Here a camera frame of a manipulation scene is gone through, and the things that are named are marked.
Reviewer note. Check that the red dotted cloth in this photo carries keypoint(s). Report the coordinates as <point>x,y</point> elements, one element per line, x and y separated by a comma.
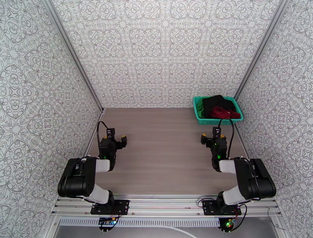
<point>220,112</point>

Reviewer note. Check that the green cloth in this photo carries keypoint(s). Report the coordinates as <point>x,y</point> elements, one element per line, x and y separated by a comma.
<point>200,107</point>

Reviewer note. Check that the black cloth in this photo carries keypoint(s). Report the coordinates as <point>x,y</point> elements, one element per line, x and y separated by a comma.
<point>217,102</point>

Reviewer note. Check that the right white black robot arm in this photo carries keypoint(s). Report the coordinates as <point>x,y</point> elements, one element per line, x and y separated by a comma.
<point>254,181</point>

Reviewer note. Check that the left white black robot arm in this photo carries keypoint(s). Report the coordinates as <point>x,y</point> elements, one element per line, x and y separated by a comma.
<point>75,181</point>

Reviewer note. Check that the teal plastic basket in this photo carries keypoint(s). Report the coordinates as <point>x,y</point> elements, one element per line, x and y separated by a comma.
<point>220,121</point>

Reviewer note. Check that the aluminium table edge strip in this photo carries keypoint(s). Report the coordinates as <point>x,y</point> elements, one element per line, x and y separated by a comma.
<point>99,120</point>
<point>240,139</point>

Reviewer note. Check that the small circuit board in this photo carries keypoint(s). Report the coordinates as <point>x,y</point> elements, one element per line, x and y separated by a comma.
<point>229,223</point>
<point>106,222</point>

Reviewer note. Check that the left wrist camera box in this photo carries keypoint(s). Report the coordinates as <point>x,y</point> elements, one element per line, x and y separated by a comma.
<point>110,133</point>

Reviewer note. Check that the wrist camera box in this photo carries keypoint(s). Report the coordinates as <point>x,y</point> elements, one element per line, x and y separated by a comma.
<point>216,132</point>
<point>110,133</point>

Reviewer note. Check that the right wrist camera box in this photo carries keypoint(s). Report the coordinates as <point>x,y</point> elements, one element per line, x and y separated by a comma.
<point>216,132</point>

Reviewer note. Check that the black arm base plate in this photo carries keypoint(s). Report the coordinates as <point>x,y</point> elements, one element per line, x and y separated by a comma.
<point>122,206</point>
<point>207,208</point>

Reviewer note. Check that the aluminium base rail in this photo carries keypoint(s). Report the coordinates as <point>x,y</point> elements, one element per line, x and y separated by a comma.
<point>166,205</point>

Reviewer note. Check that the aluminium corner post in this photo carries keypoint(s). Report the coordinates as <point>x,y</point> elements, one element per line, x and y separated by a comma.
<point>259,49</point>
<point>73,52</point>

